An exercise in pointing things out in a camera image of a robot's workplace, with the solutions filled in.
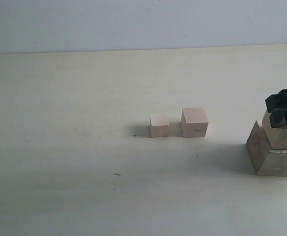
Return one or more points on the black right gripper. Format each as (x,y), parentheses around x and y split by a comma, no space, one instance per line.
(276,105)

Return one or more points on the medium-large wooden cube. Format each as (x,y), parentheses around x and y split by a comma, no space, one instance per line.
(277,136)

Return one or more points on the medium wooden cube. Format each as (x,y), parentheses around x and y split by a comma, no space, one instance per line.
(194,122)

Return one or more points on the smallest wooden cube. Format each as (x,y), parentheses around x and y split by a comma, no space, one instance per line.
(159,125)

